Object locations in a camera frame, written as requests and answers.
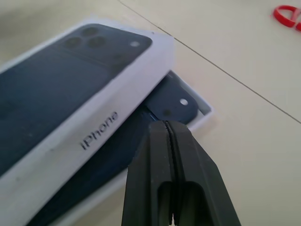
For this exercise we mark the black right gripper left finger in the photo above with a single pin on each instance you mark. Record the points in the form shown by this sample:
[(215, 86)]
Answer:
[(150, 176)]

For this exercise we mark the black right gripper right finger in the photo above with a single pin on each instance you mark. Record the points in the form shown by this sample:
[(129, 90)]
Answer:
[(202, 188)]

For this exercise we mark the dark blue smartphone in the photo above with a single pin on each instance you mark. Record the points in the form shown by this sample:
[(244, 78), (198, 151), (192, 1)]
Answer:
[(164, 103)]

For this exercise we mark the white box lid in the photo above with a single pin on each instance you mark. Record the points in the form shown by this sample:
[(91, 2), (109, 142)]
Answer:
[(94, 113)]

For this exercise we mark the white moulded box tray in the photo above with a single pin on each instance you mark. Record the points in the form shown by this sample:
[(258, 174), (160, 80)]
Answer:
[(207, 110)]

